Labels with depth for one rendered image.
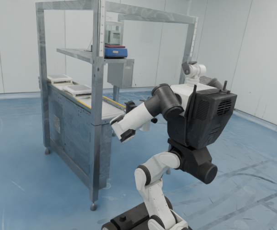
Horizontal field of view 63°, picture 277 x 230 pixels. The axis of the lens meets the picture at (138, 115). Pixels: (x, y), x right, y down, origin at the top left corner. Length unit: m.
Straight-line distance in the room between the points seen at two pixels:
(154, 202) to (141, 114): 0.77
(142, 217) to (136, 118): 0.99
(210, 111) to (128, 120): 0.38
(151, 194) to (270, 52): 3.91
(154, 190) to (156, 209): 0.13
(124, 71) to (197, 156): 0.90
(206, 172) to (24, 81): 4.38
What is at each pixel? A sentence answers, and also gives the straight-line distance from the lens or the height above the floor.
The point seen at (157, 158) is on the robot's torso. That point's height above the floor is 0.78.
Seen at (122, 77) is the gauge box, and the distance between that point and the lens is 1.81.
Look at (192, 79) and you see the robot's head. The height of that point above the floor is 1.29.
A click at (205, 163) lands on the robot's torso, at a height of 0.88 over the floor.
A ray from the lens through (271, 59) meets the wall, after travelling 4.95.
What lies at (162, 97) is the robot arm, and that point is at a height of 1.23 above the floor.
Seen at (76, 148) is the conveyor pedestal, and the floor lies 0.34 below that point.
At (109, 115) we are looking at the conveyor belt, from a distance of 1.85.
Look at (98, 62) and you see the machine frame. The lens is 1.59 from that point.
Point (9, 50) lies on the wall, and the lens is 5.01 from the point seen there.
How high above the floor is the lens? 1.51
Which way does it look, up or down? 21 degrees down
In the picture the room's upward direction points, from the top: 6 degrees clockwise
